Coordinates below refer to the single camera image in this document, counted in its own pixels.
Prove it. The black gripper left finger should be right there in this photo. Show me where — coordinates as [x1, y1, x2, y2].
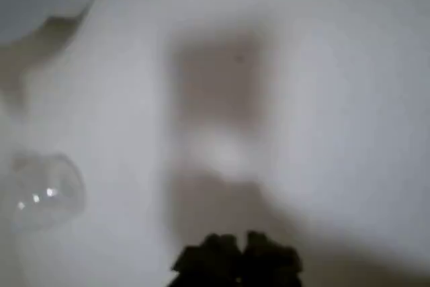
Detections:
[170, 232, 245, 287]

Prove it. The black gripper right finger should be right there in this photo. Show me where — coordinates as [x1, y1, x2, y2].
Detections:
[242, 230, 304, 287]

